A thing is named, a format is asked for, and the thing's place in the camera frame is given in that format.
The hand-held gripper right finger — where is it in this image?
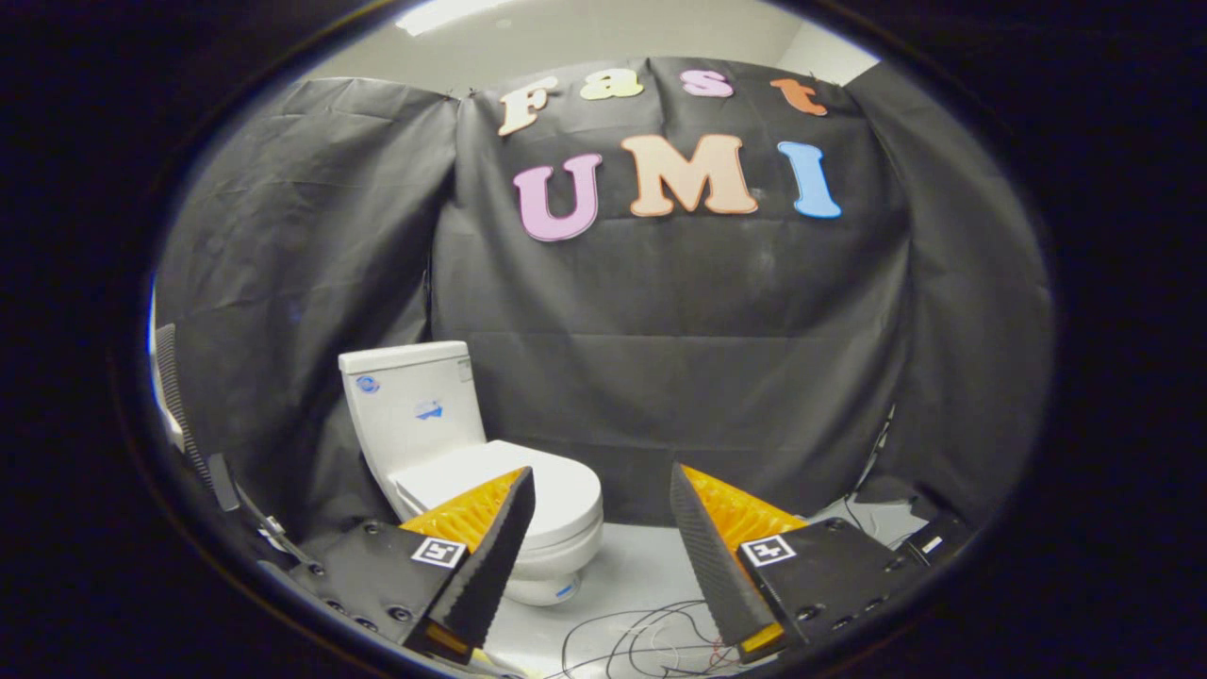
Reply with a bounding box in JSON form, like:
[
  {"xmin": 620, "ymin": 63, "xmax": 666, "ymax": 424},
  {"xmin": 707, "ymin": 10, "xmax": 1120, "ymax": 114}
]
[{"xmin": 670, "ymin": 462, "xmax": 934, "ymax": 663}]

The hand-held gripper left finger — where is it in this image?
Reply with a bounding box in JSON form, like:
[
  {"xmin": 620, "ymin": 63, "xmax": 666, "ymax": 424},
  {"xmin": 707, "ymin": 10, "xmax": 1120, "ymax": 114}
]
[{"xmin": 286, "ymin": 466, "xmax": 537, "ymax": 665}]

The white toilet lid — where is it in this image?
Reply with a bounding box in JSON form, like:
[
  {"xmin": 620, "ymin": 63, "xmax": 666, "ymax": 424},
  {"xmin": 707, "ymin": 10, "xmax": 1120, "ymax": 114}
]
[{"xmin": 391, "ymin": 439, "xmax": 604, "ymax": 553}]

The white toilet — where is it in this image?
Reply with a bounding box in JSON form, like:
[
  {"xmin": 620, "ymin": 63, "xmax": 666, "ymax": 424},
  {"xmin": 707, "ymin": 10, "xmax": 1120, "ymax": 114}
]
[{"xmin": 339, "ymin": 341, "xmax": 605, "ymax": 606}]

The black box with white label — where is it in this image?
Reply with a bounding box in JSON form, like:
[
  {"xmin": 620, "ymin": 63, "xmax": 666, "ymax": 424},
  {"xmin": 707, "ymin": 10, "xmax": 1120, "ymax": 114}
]
[{"xmin": 896, "ymin": 514, "xmax": 972, "ymax": 565}]

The black backdrop cloth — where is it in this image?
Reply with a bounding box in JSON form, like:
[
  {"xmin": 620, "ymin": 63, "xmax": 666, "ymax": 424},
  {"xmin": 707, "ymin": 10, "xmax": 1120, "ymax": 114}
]
[{"xmin": 156, "ymin": 57, "xmax": 1055, "ymax": 548}]

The tangle of floor cables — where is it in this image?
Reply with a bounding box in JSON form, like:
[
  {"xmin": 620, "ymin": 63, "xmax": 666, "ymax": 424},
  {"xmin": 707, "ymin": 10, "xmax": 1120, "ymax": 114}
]
[{"xmin": 561, "ymin": 601, "xmax": 755, "ymax": 679}]

